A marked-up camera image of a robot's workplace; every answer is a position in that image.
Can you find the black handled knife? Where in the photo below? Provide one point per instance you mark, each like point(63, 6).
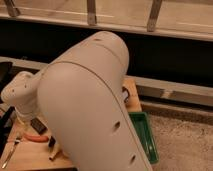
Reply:
point(51, 142)

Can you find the red chili pepper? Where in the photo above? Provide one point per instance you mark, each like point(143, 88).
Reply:
point(38, 139)

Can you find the wooden cutting board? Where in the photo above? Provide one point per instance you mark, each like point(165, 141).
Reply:
point(33, 156)

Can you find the black chair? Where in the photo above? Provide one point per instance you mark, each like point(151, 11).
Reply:
point(5, 78)

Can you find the silver fork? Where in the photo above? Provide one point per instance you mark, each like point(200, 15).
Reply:
point(11, 152)

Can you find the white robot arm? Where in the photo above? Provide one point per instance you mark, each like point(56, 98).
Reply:
point(80, 96)

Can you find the green plastic tray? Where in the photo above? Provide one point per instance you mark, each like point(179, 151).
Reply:
point(143, 129)

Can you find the dark chocolate bar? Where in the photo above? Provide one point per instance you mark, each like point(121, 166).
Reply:
point(39, 127)

